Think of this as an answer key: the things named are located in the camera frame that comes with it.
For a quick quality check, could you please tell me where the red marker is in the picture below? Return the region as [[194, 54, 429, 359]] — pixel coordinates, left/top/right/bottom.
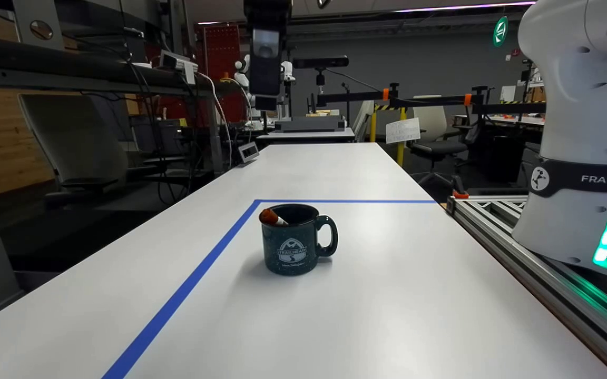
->
[[260, 209, 288, 225]]

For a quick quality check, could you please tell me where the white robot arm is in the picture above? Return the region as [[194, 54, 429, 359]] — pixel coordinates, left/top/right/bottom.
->
[[512, 0, 607, 276]]

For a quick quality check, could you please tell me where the dark blue ceramic mug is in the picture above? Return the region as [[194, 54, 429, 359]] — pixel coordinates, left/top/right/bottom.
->
[[260, 205, 339, 276]]

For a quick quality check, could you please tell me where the white paper sign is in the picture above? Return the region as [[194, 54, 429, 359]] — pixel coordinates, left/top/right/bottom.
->
[[385, 119, 422, 143]]

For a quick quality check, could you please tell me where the black bar with orange clamps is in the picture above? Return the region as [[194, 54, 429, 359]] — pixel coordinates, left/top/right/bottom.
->
[[317, 85, 546, 113]]

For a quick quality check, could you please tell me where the office chair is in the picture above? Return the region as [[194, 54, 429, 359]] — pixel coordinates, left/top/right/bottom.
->
[[409, 105, 472, 165]]

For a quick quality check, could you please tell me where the black camera on stand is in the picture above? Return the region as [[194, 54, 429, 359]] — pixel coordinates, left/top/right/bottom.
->
[[292, 54, 349, 109]]

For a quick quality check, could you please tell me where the aluminium mounting rail frame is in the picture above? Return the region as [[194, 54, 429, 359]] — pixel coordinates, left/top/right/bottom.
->
[[444, 197, 607, 364]]

